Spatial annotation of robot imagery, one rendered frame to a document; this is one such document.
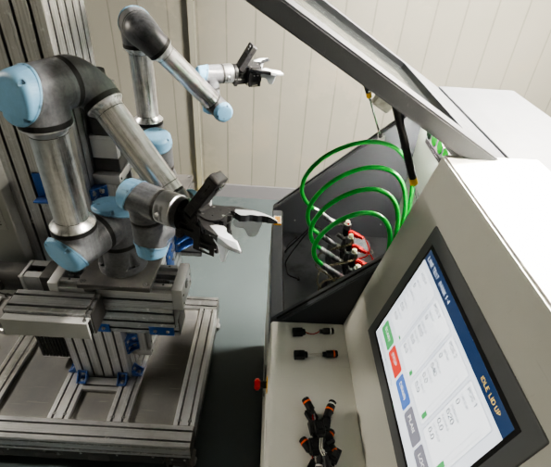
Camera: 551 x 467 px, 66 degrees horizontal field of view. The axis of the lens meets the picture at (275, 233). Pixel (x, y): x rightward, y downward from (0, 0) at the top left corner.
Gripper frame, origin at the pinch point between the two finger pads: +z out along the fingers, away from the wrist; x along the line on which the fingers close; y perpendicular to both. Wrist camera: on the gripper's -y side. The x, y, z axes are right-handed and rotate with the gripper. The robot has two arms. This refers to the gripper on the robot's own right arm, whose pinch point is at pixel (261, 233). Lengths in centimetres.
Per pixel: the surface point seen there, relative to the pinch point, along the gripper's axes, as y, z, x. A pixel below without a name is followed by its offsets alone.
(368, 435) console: 44, 31, -4
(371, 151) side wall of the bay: 8, -3, -98
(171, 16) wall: -19, -176, -192
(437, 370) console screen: 14.8, 38.5, 0.0
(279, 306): 46, -7, -36
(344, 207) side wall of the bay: 34, -8, -98
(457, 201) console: -9.3, 32.0, -21.8
